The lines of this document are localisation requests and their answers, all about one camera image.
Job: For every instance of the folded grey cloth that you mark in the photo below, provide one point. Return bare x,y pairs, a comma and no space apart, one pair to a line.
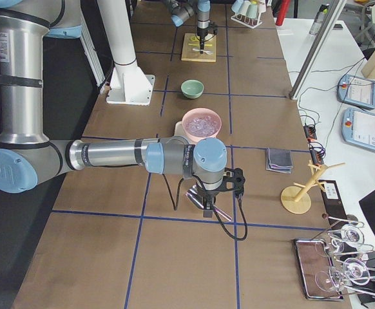
278,160

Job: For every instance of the aluminium frame post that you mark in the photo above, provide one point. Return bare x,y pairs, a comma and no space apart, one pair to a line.
324,32

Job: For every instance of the wooden mug tree stand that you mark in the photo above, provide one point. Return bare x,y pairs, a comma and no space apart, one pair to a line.
295,198

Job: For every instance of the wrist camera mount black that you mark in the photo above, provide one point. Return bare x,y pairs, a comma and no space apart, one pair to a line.
233,180
213,28

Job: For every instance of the clear ice cubes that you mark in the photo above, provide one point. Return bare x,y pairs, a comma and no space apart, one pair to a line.
202,126

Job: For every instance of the teach pendant tablet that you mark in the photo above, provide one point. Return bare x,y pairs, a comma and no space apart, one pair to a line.
357,91
358,128

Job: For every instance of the beige plastic tray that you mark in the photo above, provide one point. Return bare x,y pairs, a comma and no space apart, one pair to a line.
179,130

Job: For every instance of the wine glass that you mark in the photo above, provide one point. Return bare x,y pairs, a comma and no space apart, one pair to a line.
352,276
351,235

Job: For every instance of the yellow plastic knife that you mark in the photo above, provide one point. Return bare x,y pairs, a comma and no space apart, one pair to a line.
196,44

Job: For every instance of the white plastic spoon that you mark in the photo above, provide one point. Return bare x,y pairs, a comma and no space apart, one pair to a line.
207,52

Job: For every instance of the red bottle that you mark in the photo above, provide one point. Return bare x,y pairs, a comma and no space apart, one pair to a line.
282,12

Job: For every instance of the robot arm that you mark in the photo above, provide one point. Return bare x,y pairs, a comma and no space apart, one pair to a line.
71,110
181,12

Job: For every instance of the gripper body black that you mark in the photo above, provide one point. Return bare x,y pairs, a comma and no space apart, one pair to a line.
206,195
201,31

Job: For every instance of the white wire cup rack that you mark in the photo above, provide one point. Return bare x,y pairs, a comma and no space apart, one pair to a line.
249,13

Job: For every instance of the wooden cutting board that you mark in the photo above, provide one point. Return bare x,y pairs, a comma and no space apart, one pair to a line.
189,55

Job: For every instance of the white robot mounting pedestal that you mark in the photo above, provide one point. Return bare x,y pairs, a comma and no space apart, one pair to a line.
128,85

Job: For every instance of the green ceramic bowl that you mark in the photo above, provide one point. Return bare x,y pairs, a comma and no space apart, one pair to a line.
192,88

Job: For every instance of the pink bowl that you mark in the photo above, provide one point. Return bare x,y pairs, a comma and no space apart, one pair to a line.
197,112

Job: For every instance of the stainless steel ice scoop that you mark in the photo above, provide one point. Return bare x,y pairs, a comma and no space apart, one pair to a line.
192,195

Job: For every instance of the metal tray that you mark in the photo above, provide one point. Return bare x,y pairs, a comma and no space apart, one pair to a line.
312,259

